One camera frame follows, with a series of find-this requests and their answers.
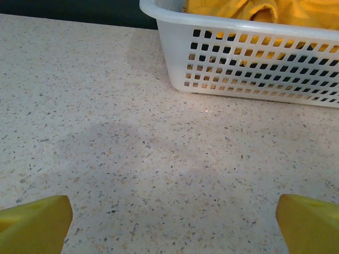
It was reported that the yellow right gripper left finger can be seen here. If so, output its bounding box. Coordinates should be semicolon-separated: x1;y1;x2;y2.
0;195;73;254

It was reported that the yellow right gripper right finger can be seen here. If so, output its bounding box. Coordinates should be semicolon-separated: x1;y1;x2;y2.
276;194;339;254

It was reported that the yellow t-shirt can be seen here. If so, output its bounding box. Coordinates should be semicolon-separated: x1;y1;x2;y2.
182;0;339;53

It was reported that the white plastic slotted basket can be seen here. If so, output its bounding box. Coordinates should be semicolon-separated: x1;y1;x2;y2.
139;0;339;108

